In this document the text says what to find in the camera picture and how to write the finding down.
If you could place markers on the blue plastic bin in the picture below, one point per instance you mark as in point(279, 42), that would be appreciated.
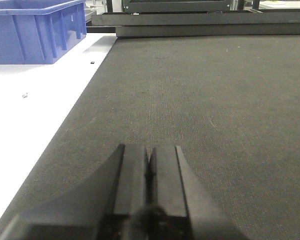
point(36, 32)

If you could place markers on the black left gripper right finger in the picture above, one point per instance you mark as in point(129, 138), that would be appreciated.
point(189, 211)

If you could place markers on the black metal frame rail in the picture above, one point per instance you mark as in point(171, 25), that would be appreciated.
point(196, 24)

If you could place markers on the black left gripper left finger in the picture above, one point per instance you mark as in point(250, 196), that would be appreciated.
point(116, 190)

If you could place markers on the dark grey table mat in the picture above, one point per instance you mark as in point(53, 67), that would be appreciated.
point(231, 102)

